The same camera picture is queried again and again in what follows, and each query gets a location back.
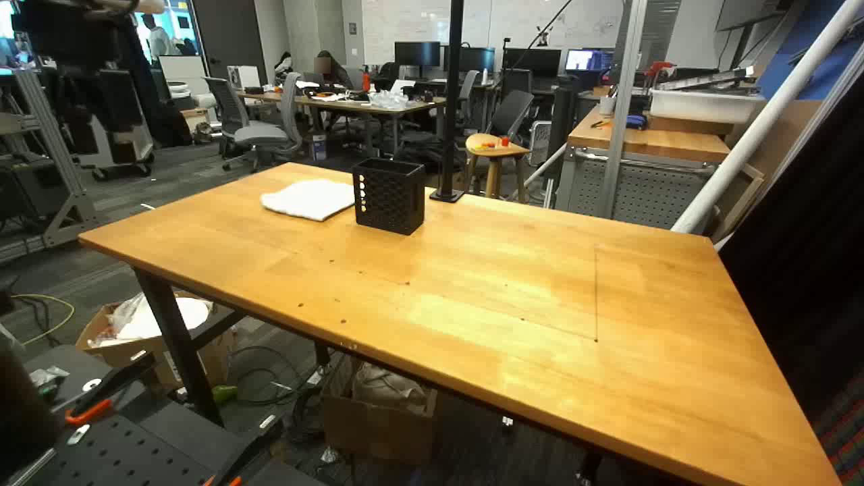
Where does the white diagonal pole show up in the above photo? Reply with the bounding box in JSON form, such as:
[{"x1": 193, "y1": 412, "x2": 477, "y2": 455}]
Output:
[{"x1": 670, "y1": 0, "x2": 864, "y2": 239}]

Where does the grey metal shelf frame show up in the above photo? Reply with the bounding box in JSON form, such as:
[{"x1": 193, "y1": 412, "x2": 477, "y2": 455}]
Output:
[{"x1": 0, "y1": 64, "x2": 101, "y2": 266}]

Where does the black perforated plastic basket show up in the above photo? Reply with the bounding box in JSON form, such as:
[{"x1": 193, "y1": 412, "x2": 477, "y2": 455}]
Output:
[{"x1": 351, "y1": 157, "x2": 428, "y2": 236}]

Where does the cardboard box with white bag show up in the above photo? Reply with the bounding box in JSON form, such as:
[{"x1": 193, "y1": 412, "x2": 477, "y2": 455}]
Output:
[{"x1": 73, "y1": 290, "x2": 239, "y2": 397}]

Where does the brown cardboard box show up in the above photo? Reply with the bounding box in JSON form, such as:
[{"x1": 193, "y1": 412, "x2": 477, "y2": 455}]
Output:
[{"x1": 317, "y1": 355, "x2": 442, "y2": 466}]

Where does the round wooden stool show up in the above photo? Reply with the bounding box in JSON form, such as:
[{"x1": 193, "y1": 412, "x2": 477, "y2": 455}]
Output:
[{"x1": 460, "y1": 128, "x2": 532, "y2": 203}]

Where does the blue board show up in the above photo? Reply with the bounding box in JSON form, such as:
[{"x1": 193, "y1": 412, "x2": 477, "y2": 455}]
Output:
[{"x1": 752, "y1": 0, "x2": 864, "y2": 103}]

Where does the person in dark clothes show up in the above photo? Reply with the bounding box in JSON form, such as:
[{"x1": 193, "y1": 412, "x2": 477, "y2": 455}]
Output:
[{"x1": 14, "y1": 0, "x2": 173, "y2": 151}]

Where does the black cloth curtain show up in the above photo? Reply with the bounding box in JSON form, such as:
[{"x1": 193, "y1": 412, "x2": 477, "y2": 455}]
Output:
[{"x1": 714, "y1": 68, "x2": 864, "y2": 427}]

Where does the white plastic bin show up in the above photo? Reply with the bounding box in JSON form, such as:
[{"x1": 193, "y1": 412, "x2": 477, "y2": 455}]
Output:
[{"x1": 644, "y1": 85, "x2": 770, "y2": 127}]

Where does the open laptop with lit screen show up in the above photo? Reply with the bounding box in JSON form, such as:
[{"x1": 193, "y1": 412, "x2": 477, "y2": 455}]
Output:
[{"x1": 562, "y1": 46, "x2": 618, "y2": 81}]

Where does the wooden workbench with perforated panel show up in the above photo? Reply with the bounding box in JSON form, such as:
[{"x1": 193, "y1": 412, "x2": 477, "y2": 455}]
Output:
[{"x1": 548, "y1": 103, "x2": 737, "y2": 232}]

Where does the black perforated board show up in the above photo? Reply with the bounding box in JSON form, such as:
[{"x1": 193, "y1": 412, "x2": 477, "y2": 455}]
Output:
[{"x1": 23, "y1": 402, "x2": 281, "y2": 486}]

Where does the grey office chair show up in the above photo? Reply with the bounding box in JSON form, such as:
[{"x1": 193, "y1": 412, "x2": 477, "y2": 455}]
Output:
[{"x1": 201, "y1": 72, "x2": 304, "y2": 176}]

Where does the grey vertical metal post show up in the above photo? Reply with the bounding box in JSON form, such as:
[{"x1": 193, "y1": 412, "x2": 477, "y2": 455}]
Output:
[{"x1": 595, "y1": 0, "x2": 652, "y2": 220}]

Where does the black metal table leg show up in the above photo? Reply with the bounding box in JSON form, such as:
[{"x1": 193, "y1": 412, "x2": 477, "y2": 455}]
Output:
[{"x1": 128, "y1": 263, "x2": 230, "y2": 428}]

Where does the seated person with dark hair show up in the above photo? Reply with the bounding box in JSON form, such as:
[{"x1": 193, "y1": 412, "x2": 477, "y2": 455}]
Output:
[{"x1": 309, "y1": 49, "x2": 355, "y2": 93}]

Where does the colourful striped panel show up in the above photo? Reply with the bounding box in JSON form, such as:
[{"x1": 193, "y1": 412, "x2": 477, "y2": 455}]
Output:
[{"x1": 810, "y1": 363, "x2": 864, "y2": 486}]

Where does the black computer monitor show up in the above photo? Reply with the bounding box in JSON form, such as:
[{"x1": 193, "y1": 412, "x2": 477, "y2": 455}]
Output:
[
  {"x1": 392, "y1": 38, "x2": 444, "y2": 76},
  {"x1": 498, "y1": 43, "x2": 564, "y2": 85}
]

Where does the orange handled tool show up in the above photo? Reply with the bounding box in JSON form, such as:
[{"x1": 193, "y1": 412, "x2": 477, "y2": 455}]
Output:
[{"x1": 58, "y1": 392, "x2": 122, "y2": 432}]

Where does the white terry towel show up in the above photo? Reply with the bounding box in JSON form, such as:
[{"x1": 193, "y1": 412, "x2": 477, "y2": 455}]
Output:
[{"x1": 259, "y1": 176, "x2": 359, "y2": 224}]

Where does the black vertical pole with base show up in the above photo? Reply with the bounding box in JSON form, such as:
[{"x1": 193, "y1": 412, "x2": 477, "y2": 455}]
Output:
[{"x1": 427, "y1": 0, "x2": 470, "y2": 205}]

